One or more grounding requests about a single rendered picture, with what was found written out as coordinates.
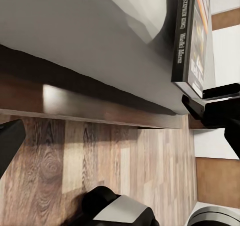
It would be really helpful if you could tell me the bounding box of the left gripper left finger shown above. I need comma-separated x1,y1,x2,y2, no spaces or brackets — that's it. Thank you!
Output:
0,119,26,179

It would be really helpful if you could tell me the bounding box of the hardback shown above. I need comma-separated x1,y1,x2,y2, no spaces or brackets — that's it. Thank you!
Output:
171,0,210,99

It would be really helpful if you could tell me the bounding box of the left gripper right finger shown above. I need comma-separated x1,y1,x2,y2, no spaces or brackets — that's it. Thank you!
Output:
224,119,240,160

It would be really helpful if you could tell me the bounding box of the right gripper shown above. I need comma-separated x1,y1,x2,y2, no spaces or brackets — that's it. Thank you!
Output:
181,95,240,130

